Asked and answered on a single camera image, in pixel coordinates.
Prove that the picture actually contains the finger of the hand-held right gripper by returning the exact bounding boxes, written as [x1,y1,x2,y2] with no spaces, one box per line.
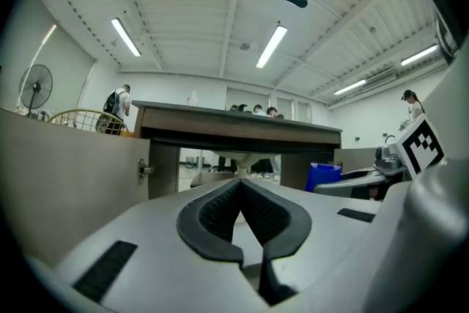
[314,174,390,202]
[340,166,385,182]

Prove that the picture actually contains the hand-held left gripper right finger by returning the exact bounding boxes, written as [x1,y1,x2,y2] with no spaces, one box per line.
[239,178,386,307]

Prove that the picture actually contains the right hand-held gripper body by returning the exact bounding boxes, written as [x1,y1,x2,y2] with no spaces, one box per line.
[373,112,446,181]

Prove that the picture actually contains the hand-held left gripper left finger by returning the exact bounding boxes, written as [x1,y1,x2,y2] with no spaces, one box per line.
[54,178,265,313]

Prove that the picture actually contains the blue bottle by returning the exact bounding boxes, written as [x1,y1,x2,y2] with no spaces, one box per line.
[305,162,343,194]

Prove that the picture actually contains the brown cabinet door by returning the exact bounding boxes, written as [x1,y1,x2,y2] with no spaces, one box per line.
[333,147,383,174]
[0,106,152,270]

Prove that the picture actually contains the ceiling tube light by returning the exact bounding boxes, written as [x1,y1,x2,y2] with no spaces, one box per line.
[110,17,142,58]
[255,24,289,70]
[333,78,368,97]
[399,44,440,67]

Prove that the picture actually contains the metal door hinge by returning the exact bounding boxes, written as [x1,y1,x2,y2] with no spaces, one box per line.
[136,158,155,185]

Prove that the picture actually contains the black vanity top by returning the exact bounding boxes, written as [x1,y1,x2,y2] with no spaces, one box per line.
[130,100,344,133]

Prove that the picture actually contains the black floor fan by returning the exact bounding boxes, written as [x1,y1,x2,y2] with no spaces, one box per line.
[18,63,54,119]

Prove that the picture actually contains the gold wire chair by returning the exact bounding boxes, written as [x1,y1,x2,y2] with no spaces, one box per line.
[47,108,130,139]

